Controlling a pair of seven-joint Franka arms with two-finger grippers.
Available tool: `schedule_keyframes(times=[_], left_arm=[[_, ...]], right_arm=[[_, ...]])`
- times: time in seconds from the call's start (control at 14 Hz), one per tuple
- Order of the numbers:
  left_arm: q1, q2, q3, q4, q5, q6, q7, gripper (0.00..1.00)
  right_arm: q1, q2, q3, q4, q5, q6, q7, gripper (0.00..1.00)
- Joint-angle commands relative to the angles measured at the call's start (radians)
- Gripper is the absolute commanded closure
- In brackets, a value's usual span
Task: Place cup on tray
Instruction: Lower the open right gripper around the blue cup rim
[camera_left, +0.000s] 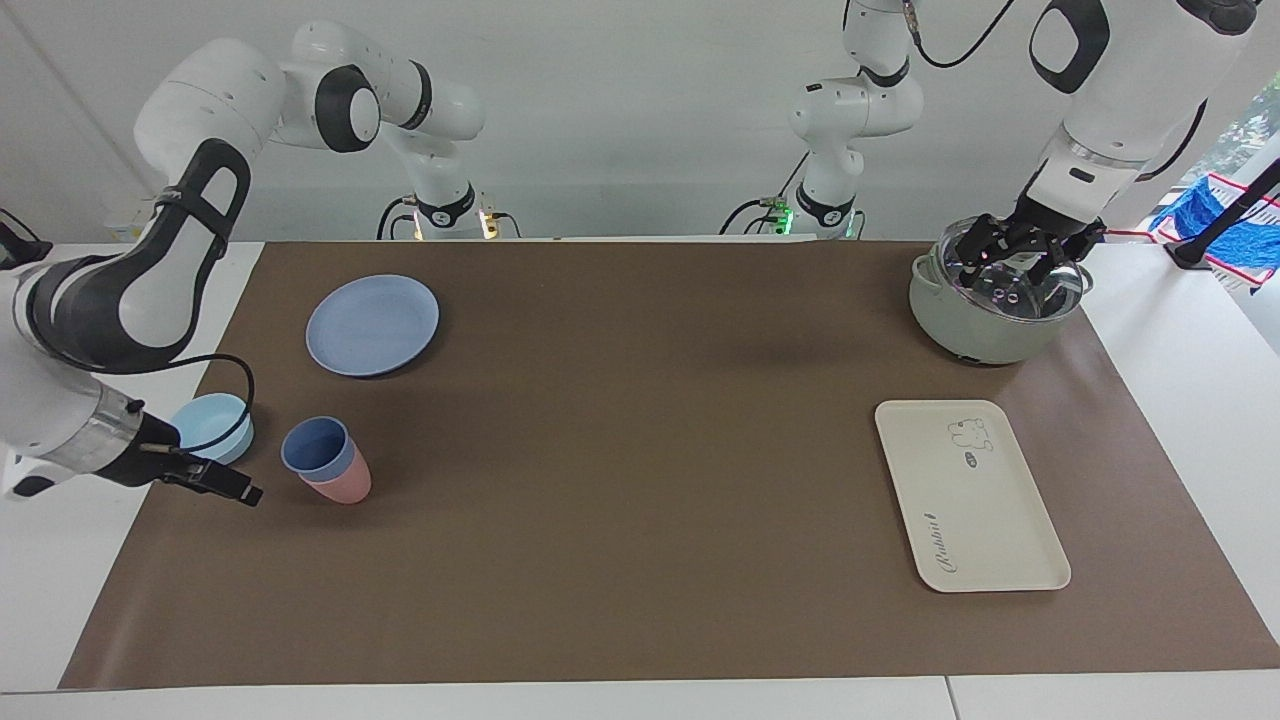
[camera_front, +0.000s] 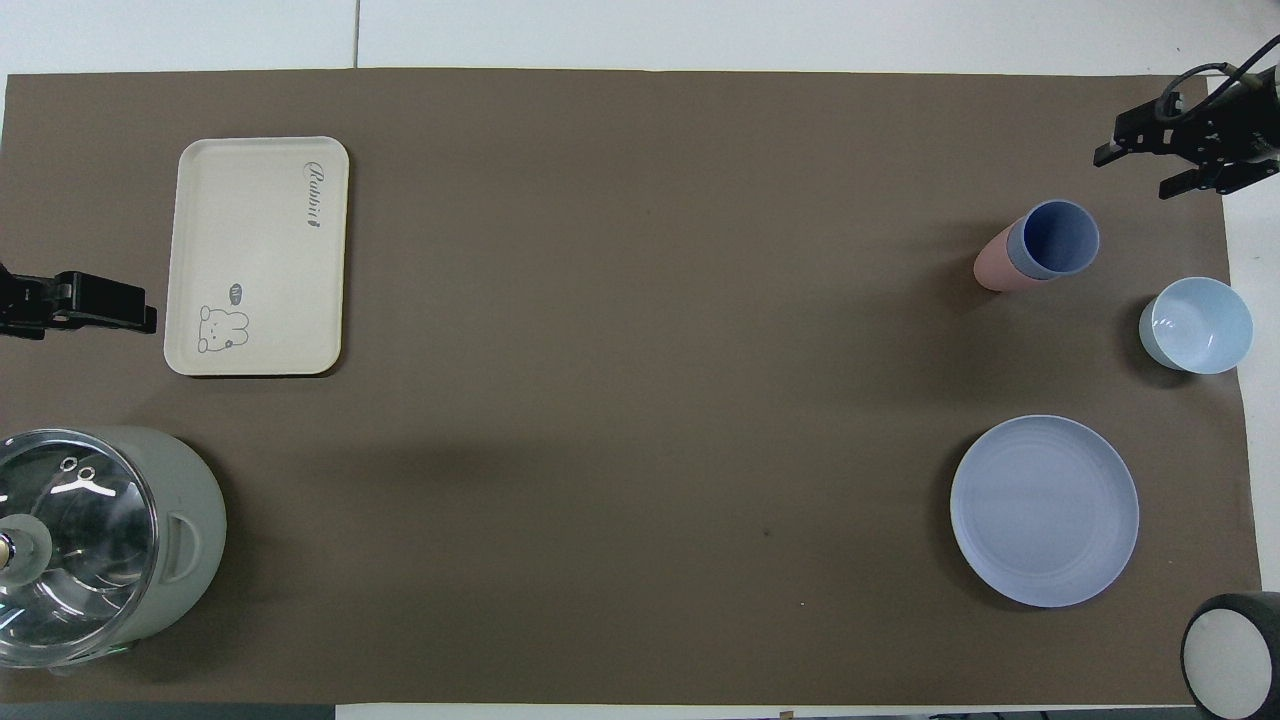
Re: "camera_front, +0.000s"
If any grey green cooking pot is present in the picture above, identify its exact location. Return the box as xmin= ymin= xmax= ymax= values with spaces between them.
xmin=0 ymin=425 xmax=228 ymax=671

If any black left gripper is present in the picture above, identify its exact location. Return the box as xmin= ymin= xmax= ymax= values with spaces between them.
xmin=0 ymin=265 xmax=158 ymax=341

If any glass pot lid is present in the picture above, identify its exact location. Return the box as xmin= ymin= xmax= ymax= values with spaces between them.
xmin=0 ymin=430 xmax=161 ymax=669

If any brown table mat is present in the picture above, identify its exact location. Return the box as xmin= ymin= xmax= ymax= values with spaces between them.
xmin=0 ymin=68 xmax=1263 ymax=706

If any lavender blue plate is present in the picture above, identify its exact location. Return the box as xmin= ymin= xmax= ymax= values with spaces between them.
xmin=950 ymin=415 xmax=1141 ymax=609

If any blue ribbed cup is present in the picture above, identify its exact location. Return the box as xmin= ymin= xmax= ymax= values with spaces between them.
xmin=1006 ymin=200 xmax=1101 ymax=282

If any cream rabbit print tray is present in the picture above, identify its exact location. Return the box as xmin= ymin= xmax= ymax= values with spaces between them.
xmin=164 ymin=136 xmax=350 ymax=378

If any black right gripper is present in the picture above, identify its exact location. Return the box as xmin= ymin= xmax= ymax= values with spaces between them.
xmin=1095 ymin=95 xmax=1280 ymax=200

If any light blue bowl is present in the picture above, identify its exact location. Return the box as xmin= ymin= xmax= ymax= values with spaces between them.
xmin=1138 ymin=277 xmax=1255 ymax=376

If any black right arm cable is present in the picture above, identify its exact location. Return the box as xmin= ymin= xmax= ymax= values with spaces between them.
xmin=1158 ymin=38 xmax=1280 ymax=121

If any pink cup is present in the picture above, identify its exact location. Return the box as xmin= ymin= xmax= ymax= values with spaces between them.
xmin=973 ymin=222 xmax=1051 ymax=294

